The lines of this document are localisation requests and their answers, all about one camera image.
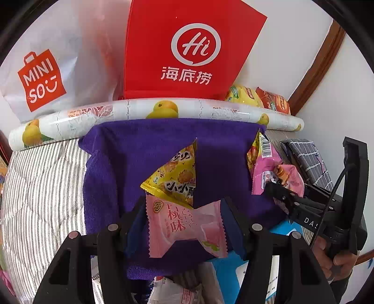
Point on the fruit print paper roll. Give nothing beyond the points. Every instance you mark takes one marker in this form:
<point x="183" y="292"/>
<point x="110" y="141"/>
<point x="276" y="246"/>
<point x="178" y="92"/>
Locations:
<point x="102" y="112"/>

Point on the orange chips bag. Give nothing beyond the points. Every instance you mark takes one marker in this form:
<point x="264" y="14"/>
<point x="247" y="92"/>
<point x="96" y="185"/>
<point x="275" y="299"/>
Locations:
<point x="277" y="103"/>

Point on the pink cartoon snack packet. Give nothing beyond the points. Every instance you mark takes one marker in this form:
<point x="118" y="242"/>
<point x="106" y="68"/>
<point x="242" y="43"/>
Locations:
<point x="263" y="175"/>

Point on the yellow chips bag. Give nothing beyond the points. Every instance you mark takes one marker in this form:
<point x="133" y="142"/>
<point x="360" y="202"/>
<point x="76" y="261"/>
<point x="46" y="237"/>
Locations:
<point x="242" y="95"/>

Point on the grey checked folded cloth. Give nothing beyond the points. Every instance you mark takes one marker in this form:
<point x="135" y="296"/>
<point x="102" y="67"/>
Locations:
<point x="309" y="157"/>

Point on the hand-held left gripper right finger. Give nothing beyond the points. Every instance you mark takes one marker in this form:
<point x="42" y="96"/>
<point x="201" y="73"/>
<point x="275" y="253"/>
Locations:
<point x="236" y="231"/>

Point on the yellow barcode snack packet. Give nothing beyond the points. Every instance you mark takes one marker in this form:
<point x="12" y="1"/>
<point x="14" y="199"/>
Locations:
<point x="254" y="155"/>

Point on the wooden baseboard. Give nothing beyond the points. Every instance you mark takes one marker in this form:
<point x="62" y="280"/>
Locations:
<point x="362" y="258"/>

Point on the purple towel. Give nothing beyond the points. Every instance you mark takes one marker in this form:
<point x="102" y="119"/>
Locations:
<point x="117" y="163"/>

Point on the pink peach snack packet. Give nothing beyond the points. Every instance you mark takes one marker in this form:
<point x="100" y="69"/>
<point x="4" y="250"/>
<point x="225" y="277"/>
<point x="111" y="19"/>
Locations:
<point x="175" y="225"/>

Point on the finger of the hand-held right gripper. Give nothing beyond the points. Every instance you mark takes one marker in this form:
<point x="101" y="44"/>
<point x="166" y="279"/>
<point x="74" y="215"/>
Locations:
<point x="317" y="193"/>
<point x="280" y="195"/>

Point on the white red snack packet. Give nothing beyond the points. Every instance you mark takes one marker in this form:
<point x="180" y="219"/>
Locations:
<point x="187" y="292"/>

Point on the light blue box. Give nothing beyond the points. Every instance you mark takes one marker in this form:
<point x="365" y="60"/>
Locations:
<point x="225" y="269"/>

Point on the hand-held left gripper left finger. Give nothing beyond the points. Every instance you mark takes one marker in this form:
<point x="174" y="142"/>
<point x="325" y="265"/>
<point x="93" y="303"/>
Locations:
<point x="136" y="233"/>

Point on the person's right hand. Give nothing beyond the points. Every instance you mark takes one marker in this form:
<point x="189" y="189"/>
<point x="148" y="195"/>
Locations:
<point x="341" y="264"/>

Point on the pink cloth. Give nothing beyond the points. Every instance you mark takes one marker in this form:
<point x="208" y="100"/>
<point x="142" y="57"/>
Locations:
<point x="4" y="280"/>

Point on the wooden door frame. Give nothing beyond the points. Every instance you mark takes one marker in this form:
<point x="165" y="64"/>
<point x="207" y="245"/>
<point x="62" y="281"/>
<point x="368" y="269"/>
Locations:
<point x="324" y="58"/>

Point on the yellow triangular snack packet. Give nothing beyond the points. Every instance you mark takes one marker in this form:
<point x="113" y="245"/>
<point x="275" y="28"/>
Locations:
<point x="175" y="175"/>

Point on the white plastic shopping bag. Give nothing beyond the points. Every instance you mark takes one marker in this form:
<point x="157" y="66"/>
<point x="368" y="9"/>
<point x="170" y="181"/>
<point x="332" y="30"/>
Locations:
<point x="73" y="58"/>

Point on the red paper shopping bag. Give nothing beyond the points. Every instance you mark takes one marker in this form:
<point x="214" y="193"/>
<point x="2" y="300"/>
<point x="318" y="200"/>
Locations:
<point x="146" y="43"/>

